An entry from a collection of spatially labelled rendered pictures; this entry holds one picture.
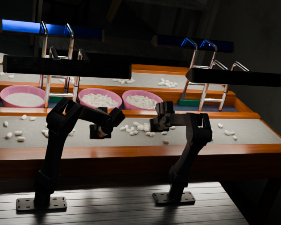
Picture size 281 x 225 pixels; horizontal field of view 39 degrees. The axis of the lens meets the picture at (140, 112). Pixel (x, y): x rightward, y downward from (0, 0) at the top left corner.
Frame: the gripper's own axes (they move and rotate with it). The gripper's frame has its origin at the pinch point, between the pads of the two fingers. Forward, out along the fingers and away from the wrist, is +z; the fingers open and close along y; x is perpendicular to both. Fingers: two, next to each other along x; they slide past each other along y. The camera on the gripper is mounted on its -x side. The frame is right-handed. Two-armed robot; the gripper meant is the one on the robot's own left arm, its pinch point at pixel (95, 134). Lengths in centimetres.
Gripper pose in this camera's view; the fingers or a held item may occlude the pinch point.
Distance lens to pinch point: 191.9
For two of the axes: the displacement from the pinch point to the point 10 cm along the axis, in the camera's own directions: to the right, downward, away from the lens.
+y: -9.3, -0.3, -3.7
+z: -3.7, 2.0, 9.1
